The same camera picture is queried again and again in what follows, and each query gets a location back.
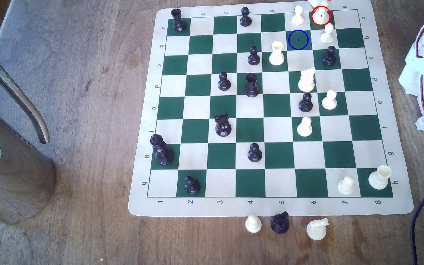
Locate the white king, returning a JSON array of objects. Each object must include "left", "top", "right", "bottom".
[{"left": 314, "top": 0, "right": 331, "bottom": 26}]

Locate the green white chess mat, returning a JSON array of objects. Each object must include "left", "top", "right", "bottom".
[{"left": 128, "top": 0, "right": 414, "bottom": 217}]

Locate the white pawn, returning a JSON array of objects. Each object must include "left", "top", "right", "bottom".
[
  {"left": 322, "top": 89, "right": 338, "bottom": 110},
  {"left": 297, "top": 116, "right": 313, "bottom": 137},
  {"left": 291, "top": 5, "right": 305, "bottom": 26},
  {"left": 245, "top": 214, "right": 262, "bottom": 234},
  {"left": 320, "top": 23, "right": 335, "bottom": 44},
  {"left": 337, "top": 175, "right": 355, "bottom": 196}
]

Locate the black pawn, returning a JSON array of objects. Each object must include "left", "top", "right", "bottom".
[
  {"left": 239, "top": 7, "right": 252, "bottom": 27},
  {"left": 184, "top": 176, "right": 201, "bottom": 196},
  {"left": 217, "top": 71, "right": 232, "bottom": 92},
  {"left": 298, "top": 93, "right": 314, "bottom": 113},
  {"left": 248, "top": 143, "right": 263, "bottom": 163},
  {"left": 247, "top": 46, "right": 261, "bottom": 66},
  {"left": 322, "top": 45, "right": 337, "bottom": 67}
]

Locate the white rook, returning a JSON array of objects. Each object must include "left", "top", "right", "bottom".
[
  {"left": 269, "top": 41, "right": 285, "bottom": 66},
  {"left": 368, "top": 165, "right": 392, "bottom": 190}
]

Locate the white knight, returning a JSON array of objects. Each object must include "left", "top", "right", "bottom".
[
  {"left": 306, "top": 218, "right": 330, "bottom": 241},
  {"left": 298, "top": 68, "right": 316, "bottom": 93}
]

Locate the black rook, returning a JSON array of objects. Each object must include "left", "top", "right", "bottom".
[
  {"left": 171, "top": 8, "right": 187, "bottom": 32},
  {"left": 244, "top": 73, "right": 260, "bottom": 98}
]

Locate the black knight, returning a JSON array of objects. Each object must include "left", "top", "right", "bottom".
[
  {"left": 270, "top": 211, "right": 291, "bottom": 235},
  {"left": 214, "top": 114, "right": 232, "bottom": 138}
]

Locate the black king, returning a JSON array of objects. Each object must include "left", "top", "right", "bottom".
[{"left": 150, "top": 134, "right": 175, "bottom": 166}]

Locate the steel jug with handle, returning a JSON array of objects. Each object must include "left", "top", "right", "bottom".
[{"left": 0, "top": 45, "right": 57, "bottom": 225}]

